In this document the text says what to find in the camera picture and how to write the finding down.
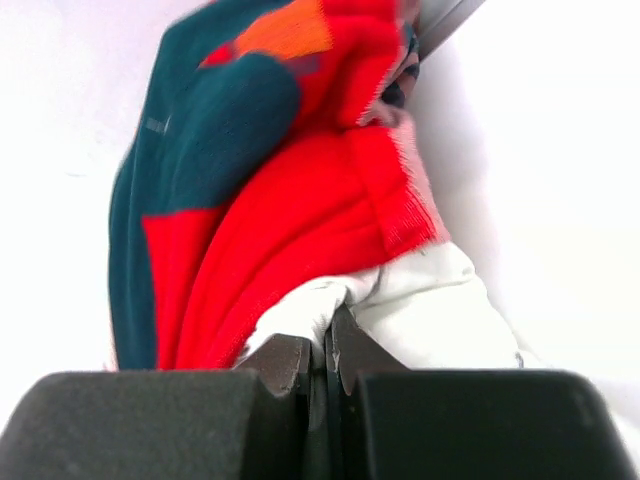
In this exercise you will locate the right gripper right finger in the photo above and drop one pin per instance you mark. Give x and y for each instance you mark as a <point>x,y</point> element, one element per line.
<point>387,421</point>

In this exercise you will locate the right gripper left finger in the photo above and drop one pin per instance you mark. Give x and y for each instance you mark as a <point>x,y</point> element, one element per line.
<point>245,423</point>

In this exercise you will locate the white pillow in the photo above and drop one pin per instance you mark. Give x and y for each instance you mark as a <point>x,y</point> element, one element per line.
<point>430,310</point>

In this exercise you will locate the red patterned pillowcase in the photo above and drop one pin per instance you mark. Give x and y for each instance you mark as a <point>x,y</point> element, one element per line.
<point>267,155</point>

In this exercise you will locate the aluminium table frame rail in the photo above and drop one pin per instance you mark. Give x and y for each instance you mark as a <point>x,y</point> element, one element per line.
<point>439,19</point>

